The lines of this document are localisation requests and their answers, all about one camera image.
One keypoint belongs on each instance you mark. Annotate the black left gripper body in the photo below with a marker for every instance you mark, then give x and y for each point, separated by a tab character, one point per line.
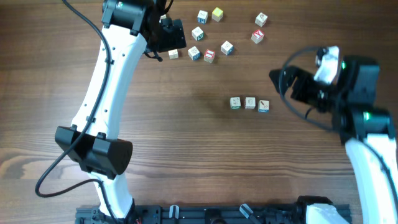
168	38

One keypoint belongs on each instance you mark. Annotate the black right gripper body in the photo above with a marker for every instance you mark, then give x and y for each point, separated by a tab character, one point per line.
312	91

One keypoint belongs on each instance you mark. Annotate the wooden block red side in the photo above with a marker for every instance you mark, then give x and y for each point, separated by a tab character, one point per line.
173	54

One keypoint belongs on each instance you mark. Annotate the wooden block green top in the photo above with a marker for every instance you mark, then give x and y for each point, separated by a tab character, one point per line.
197	33

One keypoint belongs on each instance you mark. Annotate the wooden block plain back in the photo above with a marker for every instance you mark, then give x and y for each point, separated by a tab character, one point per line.
250	103

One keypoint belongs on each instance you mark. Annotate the wooden block yellow top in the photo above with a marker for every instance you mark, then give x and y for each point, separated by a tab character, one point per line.
202	17

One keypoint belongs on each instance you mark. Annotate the wooden block yellow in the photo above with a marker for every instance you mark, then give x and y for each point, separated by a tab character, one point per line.
202	17
217	14

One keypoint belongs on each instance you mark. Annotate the wooden block red X top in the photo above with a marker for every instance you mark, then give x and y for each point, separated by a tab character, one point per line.
257	36

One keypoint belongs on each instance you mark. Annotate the wooden block green side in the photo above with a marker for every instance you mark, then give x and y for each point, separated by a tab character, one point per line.
235	103

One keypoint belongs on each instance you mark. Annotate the wooden block red 9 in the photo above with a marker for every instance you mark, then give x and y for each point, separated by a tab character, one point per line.
261	19

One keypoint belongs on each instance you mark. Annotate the wooden block blue D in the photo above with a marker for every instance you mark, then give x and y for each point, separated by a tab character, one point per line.
227	48

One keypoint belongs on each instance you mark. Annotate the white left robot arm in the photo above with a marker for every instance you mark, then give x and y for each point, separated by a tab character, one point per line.
130	29

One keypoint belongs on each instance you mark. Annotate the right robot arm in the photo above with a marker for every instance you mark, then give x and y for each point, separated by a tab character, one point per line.
367	132

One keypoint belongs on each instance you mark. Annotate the wooden block far left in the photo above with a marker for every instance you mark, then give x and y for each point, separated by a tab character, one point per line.
163	17

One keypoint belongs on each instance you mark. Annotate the wooden block blue side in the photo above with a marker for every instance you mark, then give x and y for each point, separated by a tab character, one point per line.
194	53

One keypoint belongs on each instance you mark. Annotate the wooden block yellow back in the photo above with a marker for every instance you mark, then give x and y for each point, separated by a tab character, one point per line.
217	14

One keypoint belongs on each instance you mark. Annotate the black mounting rail base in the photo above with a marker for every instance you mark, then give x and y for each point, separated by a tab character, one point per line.
155	214

